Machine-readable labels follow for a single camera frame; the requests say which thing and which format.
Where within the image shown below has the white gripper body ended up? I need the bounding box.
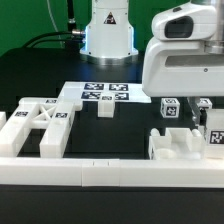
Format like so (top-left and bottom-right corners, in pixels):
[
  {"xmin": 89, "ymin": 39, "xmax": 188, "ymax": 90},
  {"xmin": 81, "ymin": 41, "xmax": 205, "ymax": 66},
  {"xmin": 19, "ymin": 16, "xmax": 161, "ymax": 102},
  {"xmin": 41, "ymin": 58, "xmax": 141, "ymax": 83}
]
[{"xmin": 142, "ymin": 0, "xmax": 224, "ymax": 97}]

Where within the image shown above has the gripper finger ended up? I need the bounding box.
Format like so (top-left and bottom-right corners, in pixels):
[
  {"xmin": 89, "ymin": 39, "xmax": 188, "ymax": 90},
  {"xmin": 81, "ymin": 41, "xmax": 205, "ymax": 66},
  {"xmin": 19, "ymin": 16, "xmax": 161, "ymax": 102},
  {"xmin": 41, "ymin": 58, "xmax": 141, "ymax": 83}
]
[{"xmin": 187, "ymin": 97, "xmax": 207, "ymax": 126}]

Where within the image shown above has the white chair seat part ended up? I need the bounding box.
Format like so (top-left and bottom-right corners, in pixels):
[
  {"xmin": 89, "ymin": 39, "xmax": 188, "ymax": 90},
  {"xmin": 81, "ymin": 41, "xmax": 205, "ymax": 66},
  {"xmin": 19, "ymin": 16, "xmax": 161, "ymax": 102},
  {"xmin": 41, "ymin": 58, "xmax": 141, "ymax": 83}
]
[{"xmin": 148, "ymin": 128, "xmax": 205, "ymax": 160}]

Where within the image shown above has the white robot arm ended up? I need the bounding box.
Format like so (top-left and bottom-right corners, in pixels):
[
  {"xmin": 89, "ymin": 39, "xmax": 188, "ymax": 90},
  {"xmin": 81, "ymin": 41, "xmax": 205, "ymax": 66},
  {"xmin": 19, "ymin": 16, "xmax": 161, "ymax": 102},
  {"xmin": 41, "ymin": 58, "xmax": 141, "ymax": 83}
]
[{"xmin": 80, "ymin": 0, "xmax": 224, "ymax": 118}]

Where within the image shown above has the white tagged cube right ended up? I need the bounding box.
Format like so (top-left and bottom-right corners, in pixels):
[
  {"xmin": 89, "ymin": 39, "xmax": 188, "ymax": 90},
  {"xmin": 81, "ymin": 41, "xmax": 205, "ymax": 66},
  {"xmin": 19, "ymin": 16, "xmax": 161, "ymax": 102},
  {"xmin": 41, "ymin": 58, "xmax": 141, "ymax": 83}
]
[{"xmin": 198, "ymin": 98, "xmax": 213, "ymax": 110}]

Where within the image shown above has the white tagged cube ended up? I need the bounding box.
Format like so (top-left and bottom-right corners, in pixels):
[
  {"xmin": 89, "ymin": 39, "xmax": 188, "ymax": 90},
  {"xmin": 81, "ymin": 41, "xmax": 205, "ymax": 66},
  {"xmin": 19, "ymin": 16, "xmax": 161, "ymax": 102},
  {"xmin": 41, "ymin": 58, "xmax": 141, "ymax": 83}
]
[
  {"xmin": 160, "ymin": 98, "xmax": 180, "ymax": 118},
  {"xmin": 198, "ymin": 98, "xmax": 213, "ymax": 110}
]

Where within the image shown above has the white tagged cube left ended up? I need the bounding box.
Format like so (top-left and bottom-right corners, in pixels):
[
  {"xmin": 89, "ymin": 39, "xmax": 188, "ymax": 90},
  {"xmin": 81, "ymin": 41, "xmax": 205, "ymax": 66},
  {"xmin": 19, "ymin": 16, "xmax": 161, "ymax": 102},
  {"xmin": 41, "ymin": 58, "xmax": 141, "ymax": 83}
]
[{"xmin": 160, "ymin": 98, "xmax": 180, "ymax": 118}]

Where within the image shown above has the black vertical pole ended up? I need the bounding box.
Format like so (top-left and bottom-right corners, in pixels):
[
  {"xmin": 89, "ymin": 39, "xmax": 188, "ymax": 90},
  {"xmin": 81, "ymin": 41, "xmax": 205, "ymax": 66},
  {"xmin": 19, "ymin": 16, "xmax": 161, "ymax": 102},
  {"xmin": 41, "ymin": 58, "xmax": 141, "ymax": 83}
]
[{"xmin": 66, "ymin": 0, "xmax": 76, "ymax": 31}]

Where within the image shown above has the white front fence bar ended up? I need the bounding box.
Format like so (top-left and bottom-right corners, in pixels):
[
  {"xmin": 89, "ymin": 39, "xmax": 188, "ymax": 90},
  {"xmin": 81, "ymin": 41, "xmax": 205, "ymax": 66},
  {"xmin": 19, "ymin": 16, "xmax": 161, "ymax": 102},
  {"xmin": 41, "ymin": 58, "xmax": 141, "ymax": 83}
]
[{"xmin": 0, "ymin": 157, "xmax": 224, "ymax": 188}]

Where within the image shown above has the white fence bar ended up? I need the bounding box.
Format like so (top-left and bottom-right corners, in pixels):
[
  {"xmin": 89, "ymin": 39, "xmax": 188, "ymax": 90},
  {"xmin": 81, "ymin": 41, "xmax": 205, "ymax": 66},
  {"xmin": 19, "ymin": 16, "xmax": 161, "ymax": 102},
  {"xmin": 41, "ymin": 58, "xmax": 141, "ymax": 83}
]
[
  {"xmin": 0, "ymin": 112, "xmax": 6, "ymax": 130},
  {"xmin": 0, "ymin": 157, "xmax": 224, "ymax": 188}
]

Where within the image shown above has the white left fence bar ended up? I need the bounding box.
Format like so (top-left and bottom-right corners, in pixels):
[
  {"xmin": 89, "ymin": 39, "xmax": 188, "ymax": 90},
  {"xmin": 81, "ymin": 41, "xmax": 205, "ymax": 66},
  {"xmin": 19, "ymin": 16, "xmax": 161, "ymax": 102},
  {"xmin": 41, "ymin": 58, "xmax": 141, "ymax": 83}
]
[{"xmin": 0, "ymin": 112, "xmax": 6, "ymax": 130}]

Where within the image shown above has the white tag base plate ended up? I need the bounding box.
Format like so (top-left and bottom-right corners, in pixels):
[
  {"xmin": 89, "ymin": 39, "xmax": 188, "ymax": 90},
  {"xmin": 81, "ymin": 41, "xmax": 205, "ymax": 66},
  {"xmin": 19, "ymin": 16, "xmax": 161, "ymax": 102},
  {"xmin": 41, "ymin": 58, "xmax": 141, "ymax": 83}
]
[{"xmin": 59, "ymin": 82, "xmax": 151, "ymax": 103}]

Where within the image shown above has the black cable with connector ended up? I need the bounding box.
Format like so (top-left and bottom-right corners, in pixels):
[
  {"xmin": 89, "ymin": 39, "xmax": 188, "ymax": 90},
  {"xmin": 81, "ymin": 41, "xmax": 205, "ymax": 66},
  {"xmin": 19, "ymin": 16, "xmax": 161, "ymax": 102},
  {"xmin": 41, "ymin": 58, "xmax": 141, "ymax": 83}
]
[{"xmin": 21, "ymin": 29, "xmax": 87, "ymax": 49}]

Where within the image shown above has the white chair back frame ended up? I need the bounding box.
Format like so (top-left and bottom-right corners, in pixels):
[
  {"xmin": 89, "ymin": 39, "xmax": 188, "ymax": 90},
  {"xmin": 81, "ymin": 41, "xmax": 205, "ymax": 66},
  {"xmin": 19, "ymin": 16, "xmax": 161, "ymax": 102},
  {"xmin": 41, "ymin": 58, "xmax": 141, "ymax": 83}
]
[{"xmin": 0, "ymin": 97, "xmax": 83, "ymax": 158}]

